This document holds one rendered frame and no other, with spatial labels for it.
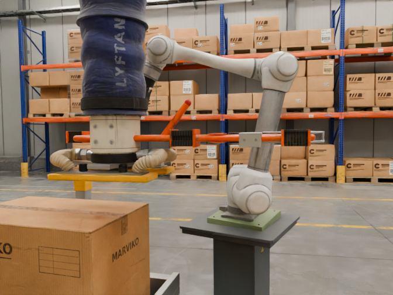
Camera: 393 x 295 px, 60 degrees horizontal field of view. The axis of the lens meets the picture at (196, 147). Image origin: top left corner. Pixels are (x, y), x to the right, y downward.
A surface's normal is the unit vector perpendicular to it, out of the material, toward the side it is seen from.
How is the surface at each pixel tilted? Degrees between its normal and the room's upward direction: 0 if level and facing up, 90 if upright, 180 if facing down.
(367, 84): 90
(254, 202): 100
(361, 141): 90
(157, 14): 90
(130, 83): 79
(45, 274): 90
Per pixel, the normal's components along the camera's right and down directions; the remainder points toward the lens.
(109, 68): 0.19, -0.22
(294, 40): -0.15, 0.07
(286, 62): 0.13, 0.03
